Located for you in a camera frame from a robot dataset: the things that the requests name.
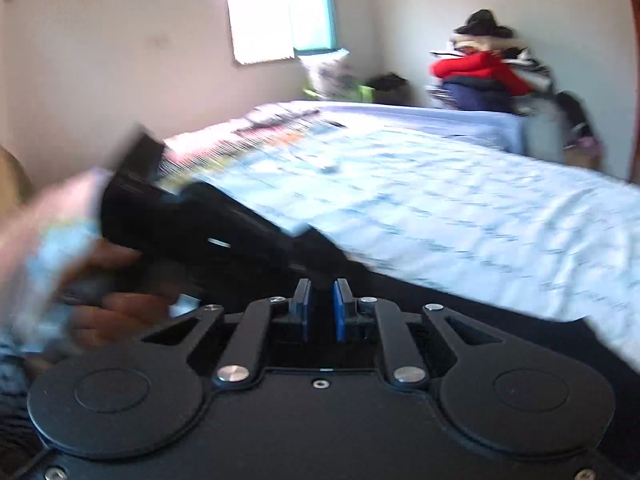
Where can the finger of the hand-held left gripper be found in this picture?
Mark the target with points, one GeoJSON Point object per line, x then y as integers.
{"type": "Point", "coordinates": [320, 255]}

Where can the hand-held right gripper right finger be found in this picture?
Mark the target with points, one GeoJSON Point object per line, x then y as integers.
{"type": "Point", "coordinates": [341, 310]}

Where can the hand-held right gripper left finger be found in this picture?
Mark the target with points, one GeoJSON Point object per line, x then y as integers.
{"type": "Point", "coordinates": [303, 310]}

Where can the black pants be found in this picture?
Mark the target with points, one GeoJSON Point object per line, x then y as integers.
{"type": "Point", "coordinates": [530, 317]}

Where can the person's left hand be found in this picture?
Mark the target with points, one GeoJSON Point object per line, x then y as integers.
{"type": "Point", "coordinates": [125, 310]}

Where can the floral patterned blanket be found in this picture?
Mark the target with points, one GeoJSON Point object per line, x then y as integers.
{"type": "Point", "coordinates": [225, 150]}

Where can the white script-printed bed sheet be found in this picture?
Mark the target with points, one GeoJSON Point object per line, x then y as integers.
{"type": "Point", "coordinates": [475, 210]}

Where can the green plastic stool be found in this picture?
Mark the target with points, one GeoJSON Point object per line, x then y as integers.
{"type": "Point", "coordinates": [365, 94]}

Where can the blue ribbed blanket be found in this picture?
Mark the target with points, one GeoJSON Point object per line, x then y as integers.
{"type": "Point", "coordinates": [425, 120]}

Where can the floral pillow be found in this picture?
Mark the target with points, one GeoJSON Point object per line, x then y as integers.
{"type": "Point", "coordinates": [330, 75]}

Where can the dark brown bag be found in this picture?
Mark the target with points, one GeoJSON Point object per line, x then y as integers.
{"type": "Point", "coordinates": [387, 87]}

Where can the navy padded jacket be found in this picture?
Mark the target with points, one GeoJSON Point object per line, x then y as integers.
{"type": "Point", "coordinates": [472, 95]}

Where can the window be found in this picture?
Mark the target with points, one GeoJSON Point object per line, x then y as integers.
{"type": "Point", "coordinates": [260, 10]}

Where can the red padded jacket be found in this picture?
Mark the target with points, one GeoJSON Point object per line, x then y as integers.
{"type": "Point", "coordinates": [480, 67]}

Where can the grey bag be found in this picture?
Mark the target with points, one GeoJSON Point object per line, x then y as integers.
{"type": "Point", "coordinates": [542, 130]}

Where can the white folded clothes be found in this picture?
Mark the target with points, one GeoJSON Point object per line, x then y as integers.
{"type": "Point", "coordinates": [535, 72]}

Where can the black garment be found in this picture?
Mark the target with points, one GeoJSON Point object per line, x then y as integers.
{"type": "Point", "coordinates": [482, 22]}

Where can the pink cloth item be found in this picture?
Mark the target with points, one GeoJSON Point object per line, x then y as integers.
{"type": "Point", "coordinates": [582, 145]}

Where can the black bag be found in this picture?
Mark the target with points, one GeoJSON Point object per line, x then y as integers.
{"type": "Point", "coordinates": [572, 110]}

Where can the wooden door frame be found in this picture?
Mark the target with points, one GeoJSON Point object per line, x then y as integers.
{"type": "Point", "coordinates": [632, 110]}

